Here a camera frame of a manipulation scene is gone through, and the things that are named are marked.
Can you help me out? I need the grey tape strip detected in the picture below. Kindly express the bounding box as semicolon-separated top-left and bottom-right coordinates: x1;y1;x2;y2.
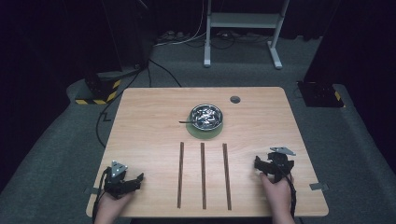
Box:
83;186;101;196
309;182;330;191

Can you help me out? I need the black floor cable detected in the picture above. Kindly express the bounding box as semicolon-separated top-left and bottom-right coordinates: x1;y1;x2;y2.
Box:
94;58;183;149

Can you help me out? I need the person's left hand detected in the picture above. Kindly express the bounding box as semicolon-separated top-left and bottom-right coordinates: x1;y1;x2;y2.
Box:
93;189;135;224

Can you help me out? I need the person's right hand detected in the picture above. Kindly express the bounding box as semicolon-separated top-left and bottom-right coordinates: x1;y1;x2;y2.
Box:
259;172;295;217

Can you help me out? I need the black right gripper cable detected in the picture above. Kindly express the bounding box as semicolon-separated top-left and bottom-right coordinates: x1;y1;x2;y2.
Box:
279;167;297;218

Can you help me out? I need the power strip with plugs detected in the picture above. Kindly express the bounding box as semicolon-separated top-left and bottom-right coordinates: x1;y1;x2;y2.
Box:
156;30;189;44

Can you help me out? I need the dark wooden chopstick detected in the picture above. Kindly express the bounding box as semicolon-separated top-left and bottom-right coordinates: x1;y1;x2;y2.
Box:
221;142;233;211
200;142;207;210
177;141;185;209

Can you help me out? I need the black stand with striped base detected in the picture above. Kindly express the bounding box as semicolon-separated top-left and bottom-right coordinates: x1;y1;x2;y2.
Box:
75;69;122;106

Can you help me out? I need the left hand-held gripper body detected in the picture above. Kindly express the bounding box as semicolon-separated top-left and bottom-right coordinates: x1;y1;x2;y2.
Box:
103;160;132;199

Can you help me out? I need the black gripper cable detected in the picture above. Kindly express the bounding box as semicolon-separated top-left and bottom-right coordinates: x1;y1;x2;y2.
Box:
279;167;297;218
92;167;112;224

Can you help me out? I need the black floor base plate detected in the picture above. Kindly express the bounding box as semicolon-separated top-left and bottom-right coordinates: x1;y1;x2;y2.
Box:
296;80;346;109

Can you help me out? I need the black cable bundle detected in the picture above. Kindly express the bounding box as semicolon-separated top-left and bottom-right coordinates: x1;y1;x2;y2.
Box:
210;30;273;50

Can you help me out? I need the shiny metal bowl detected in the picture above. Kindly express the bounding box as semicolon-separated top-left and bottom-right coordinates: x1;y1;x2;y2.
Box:
189;104;224;132

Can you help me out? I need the white metal stand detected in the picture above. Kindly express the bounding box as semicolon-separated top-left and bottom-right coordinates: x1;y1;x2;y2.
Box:
203;0;290;70

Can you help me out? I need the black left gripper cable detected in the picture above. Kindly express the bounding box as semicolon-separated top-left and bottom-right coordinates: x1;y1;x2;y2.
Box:
92;167;112;224

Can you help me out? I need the white floor cable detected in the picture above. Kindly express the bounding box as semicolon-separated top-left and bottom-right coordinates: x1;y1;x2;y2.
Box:
153;0;208;49

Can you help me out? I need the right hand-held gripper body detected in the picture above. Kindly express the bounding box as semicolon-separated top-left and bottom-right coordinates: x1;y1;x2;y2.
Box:
267;147;297;183

